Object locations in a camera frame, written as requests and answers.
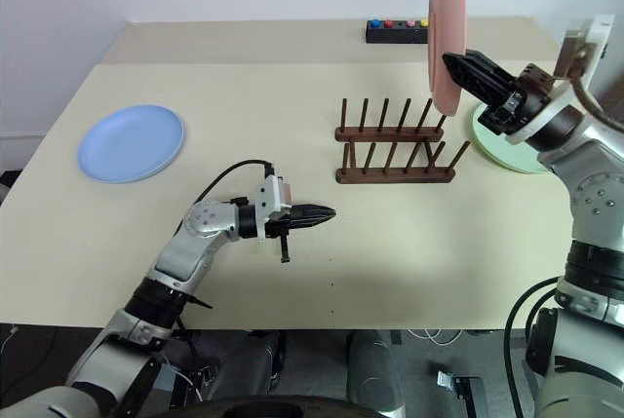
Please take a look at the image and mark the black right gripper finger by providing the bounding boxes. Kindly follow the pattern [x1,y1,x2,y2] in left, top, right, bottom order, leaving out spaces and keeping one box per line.
[465,48,519,91]
[442,52,511,108]

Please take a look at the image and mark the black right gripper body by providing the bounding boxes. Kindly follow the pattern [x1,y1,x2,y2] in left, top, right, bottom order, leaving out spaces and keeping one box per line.
[477,64,557,135]

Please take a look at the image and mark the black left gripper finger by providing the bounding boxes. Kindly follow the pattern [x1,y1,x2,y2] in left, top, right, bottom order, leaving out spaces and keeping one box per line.
[292,203,337,219]
[292,216,337,232]

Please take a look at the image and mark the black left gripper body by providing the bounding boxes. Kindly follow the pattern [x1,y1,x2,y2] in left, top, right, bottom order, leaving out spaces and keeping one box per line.
[265,203,299,264]

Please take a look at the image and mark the pink plate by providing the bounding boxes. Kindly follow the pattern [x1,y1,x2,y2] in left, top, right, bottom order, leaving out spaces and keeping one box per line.
[427,0,471,118]

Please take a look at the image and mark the wooden dish rack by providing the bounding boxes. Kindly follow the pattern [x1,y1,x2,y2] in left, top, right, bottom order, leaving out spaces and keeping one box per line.
[333,97,472,185]

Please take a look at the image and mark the green plate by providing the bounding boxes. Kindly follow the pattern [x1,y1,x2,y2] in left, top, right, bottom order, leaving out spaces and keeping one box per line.
[469,100,563,175]

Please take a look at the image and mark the black button box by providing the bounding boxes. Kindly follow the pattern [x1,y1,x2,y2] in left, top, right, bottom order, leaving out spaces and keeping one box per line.
[365,18,432,46]

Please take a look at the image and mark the grey rounded shape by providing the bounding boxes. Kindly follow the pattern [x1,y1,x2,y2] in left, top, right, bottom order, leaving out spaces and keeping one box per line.
[344,329,409,412]

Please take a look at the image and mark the blue plate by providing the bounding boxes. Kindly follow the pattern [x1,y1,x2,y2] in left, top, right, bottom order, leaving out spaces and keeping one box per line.
[76,104,186,185]

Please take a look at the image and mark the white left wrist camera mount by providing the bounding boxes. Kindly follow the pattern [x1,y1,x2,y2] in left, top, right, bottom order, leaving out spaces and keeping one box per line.
[253,174,294,244]

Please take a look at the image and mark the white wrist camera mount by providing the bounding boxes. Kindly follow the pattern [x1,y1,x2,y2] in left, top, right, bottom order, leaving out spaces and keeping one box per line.
[253,174,294,244]
[504,15,614,147]

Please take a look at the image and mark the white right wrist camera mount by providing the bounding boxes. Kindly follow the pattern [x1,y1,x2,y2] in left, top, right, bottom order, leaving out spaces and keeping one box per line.
[504,15,614,147]

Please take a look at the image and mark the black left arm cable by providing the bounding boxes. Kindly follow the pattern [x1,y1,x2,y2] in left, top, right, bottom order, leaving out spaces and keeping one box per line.
[193,159,277,210]

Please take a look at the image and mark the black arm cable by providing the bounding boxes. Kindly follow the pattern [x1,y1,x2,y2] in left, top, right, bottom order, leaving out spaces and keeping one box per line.
[193,159,277,210]
[567,47,624,133]

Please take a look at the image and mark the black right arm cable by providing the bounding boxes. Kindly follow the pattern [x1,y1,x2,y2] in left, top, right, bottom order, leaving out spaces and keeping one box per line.
[567,47,624,133]

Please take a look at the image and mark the white floor cable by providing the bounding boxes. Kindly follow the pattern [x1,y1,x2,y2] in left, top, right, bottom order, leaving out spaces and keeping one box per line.
[408,328,465,347]

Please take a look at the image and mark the thin white cable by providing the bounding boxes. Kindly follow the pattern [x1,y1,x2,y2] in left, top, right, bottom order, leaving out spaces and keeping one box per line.
[163,357,206,405]

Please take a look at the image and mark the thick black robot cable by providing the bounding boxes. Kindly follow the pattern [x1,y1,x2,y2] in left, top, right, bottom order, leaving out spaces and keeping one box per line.
[505,279,567,418]

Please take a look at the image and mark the metal caster bracket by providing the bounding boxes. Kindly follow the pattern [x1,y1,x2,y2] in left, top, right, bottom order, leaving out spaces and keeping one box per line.
[435,368,485,414]

